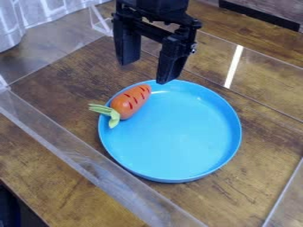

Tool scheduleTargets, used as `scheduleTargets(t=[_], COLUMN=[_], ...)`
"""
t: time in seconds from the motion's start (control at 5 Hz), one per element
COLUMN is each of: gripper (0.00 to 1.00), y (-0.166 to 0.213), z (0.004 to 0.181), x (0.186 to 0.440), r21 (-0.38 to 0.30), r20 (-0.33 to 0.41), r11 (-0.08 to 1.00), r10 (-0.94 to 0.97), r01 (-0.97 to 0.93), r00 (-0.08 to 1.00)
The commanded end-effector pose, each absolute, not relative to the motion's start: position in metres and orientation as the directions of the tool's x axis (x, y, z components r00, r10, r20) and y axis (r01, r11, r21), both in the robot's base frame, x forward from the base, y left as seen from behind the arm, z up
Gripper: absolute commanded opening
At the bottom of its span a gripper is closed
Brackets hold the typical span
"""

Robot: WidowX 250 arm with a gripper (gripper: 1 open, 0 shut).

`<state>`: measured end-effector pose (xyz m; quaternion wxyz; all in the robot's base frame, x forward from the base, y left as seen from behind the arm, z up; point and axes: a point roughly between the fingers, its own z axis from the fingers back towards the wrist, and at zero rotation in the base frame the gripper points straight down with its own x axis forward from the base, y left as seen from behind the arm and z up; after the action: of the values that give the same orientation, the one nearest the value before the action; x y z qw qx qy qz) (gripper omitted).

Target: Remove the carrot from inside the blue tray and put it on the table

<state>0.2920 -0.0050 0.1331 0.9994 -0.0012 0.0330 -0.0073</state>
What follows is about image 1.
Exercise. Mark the blue round tray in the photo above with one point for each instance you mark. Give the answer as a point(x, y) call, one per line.
point(180, 138)

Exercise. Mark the white patterned curtain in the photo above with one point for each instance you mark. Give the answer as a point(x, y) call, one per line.
point(23, 14)

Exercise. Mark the clear acrylic barrier panel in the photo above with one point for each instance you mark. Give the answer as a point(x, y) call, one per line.
point(135, 195)

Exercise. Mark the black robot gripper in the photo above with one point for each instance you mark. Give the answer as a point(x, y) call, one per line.
point(167, 11)

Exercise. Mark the orange toy carrot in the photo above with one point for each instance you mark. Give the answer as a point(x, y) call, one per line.
point(124, 105)

